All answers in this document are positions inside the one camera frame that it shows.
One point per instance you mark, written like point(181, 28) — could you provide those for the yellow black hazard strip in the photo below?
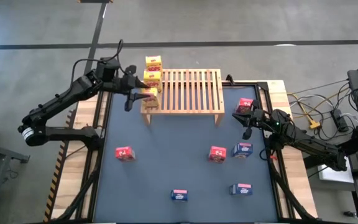
point(54, 183)

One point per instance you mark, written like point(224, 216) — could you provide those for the black frame clamp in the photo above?
point(229, 79)

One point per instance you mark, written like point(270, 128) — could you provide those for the red Froot Loops cereal box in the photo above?
point(243, 104)
point(125, 153)
point(217, 153)

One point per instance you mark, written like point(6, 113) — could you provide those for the blue Frosted Flakes cereal box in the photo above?
point(241, 188)
point(243, 150)
point(179, 195)

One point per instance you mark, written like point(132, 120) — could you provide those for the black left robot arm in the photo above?
point(57, 99)

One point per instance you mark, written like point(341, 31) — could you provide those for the small black floor object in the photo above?
point(350, 214)

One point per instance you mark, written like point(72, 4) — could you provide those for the small red tag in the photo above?
point(272, 157)

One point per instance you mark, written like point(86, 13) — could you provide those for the black metal table frame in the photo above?
point(244, 84)

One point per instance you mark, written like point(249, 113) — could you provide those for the blue-grey table mat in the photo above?
point(166, 177)

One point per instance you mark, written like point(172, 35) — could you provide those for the black power strip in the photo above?
point(339, 120)

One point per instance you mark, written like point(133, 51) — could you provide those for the grey metal desk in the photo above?
point(2, 152)

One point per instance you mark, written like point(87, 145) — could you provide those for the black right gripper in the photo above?
point(261, 118)

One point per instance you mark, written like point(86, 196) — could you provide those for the dark flat floor object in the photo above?
point(95, 1)

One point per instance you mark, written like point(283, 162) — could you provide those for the yellow Pops cereal box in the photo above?
point(153, 77)
point(152, 101)
point(153, 62)

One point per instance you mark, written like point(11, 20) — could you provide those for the yellow power plug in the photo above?
point(314, 124)

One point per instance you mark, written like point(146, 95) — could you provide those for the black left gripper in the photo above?
point(127, 85)

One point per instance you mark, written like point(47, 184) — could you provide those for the wooden slatted shelf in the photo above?
point(194, 112)

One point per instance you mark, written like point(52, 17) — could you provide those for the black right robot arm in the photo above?
point(309, 144)

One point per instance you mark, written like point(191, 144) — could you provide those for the white sheet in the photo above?
point(337, 175)

